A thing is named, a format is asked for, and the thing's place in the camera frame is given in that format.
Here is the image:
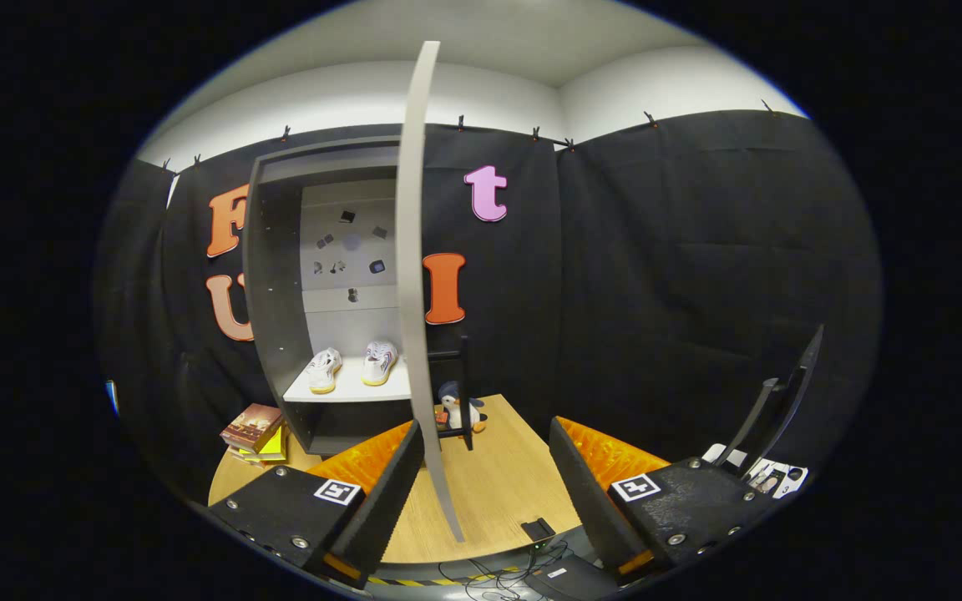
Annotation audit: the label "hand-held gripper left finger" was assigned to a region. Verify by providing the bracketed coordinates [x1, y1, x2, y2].
[207, 419, 425, 589]

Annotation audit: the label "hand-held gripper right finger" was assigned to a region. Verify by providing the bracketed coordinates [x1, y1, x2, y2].
[548, 416, 782, 585]

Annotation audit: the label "white striped shoe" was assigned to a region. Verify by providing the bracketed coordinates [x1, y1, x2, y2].
[307, 347, 343, 395]
[362, 340, 399, 386]

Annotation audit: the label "grey shoe cabinet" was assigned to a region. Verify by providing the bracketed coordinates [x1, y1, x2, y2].
[244, 136, 415, 457]

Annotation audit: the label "beige shoe cabinet door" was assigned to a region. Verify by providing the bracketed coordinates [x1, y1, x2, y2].
[395, 40, 467, 543]

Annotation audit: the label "dark grey box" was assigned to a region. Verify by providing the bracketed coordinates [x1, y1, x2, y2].
[531, 555, 620, 601]

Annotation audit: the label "black yellow hazard tape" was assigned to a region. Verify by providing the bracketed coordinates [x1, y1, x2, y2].
[364, 568, 524, 587]

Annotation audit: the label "penguin plush toy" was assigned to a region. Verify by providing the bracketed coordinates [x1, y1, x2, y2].
[435, 381, 489, 435]

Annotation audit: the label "yellow book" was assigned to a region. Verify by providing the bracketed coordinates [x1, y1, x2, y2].
[235, 426, 290, 462]

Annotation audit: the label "brown cover book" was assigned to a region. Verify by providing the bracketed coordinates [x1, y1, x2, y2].
[220, 403, 284, 453]

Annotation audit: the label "white paper sheets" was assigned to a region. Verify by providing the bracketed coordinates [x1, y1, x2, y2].
[702, 444, 809, 499]

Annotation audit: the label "black backdrop cloth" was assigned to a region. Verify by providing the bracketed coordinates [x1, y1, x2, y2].
[95, 109, 883, 502]

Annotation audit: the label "row of black cloth clips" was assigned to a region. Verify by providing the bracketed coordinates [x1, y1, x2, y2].
[159, 100, 778, 172]

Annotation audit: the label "tangle of black cables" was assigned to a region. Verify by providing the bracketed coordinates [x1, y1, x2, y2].
[438, 538, 570, 601]

